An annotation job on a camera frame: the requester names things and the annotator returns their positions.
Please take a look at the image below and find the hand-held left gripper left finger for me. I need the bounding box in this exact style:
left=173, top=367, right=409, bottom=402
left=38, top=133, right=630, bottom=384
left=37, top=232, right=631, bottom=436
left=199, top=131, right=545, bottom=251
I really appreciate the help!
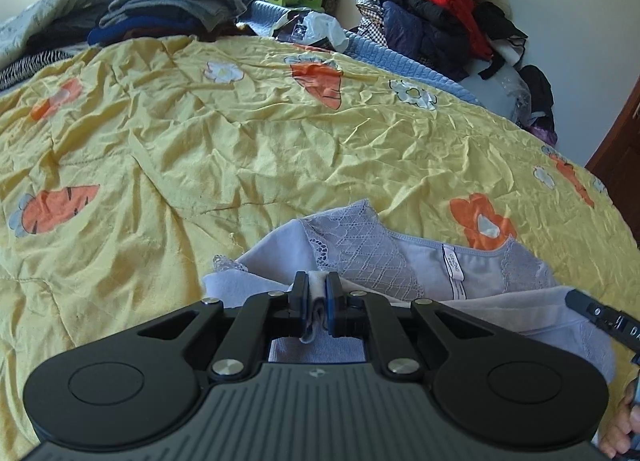
left=132, top=271, right=311, bottom=382

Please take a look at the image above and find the brown wooden door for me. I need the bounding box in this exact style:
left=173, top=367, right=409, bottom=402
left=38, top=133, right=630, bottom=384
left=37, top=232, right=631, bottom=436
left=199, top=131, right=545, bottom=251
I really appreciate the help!
left=585, top=86, right=640, bottom=242

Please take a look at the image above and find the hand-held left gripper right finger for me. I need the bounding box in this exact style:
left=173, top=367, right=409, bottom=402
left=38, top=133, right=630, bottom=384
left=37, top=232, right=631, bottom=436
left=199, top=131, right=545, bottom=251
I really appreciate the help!
left=324, top=271, right=501, bottom=382

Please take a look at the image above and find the white plastic bag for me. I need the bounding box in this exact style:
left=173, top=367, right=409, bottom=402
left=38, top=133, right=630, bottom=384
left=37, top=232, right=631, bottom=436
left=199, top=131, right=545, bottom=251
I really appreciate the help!
left=272, top=8, right=351, bottom=52

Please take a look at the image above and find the grey floral quilt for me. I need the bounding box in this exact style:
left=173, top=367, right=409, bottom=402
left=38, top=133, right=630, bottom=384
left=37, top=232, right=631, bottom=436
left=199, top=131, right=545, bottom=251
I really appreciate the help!
left=0, top=0, right=126, bottom=67

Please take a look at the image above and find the person's right hand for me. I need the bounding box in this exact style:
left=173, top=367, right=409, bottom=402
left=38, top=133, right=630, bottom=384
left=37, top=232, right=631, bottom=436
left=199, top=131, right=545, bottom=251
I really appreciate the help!
left=597, top=376, right=640, bottom=459

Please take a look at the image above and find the black white striped cloth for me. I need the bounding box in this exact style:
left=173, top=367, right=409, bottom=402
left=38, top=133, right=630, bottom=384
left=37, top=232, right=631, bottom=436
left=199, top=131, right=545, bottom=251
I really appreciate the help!
left=0, top=48, right=76, bottom=92

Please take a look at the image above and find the checked cloth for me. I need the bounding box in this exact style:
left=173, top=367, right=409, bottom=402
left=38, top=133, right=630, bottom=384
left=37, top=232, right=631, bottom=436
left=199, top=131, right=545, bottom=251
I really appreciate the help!
left=355, top=0, right=388, bottom=47

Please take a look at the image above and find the purple cloth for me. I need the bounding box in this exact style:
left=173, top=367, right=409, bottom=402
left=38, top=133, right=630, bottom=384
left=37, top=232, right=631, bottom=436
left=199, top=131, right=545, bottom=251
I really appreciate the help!
left=527, top=114, right=558, bottom=147

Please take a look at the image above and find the navy padded jacket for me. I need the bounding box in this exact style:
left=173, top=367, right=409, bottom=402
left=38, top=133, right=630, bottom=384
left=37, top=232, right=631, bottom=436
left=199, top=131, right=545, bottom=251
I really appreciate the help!
left=380, top=0, right=476, bottom=82

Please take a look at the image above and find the lavender knit sweater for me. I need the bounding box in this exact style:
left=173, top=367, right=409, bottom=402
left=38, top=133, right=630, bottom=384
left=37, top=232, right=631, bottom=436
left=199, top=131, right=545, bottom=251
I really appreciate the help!
left=202, top=198, right=618, bottom=382

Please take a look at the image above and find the grey cloth bundle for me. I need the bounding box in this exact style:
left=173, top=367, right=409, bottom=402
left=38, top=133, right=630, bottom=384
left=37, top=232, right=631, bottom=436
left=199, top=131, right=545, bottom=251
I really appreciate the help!
left=460, top=61, right=531, bottom=127

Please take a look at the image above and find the yellow printed quilt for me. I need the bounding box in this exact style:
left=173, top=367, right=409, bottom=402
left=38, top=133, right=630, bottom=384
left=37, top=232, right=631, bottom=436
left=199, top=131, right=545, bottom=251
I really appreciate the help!
left=0, top=34, right=640, bottom=447

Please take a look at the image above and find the blue knitted blanket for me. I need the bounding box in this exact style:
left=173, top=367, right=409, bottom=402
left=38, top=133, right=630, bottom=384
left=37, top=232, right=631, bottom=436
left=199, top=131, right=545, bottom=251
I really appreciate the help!
left=235, top=0, right=481, bottom=107

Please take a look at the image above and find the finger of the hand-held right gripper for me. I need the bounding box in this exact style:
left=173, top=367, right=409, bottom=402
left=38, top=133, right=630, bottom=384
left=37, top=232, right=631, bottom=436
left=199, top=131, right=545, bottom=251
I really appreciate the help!
left=564, top=288, right=603, bottom=326

